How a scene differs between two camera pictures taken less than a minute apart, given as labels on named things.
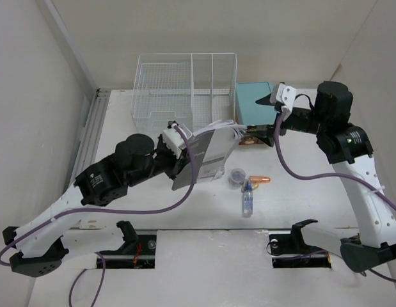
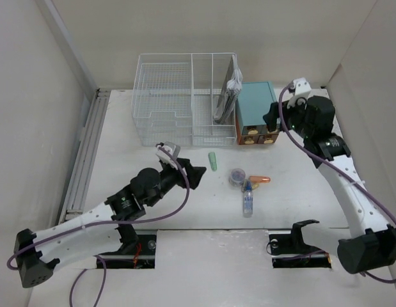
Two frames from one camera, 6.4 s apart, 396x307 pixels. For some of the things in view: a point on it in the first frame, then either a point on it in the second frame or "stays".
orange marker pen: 259,179 stays
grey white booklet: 211,146 -> 230,93
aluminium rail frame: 91,134 stays
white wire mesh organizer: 194,89 stays
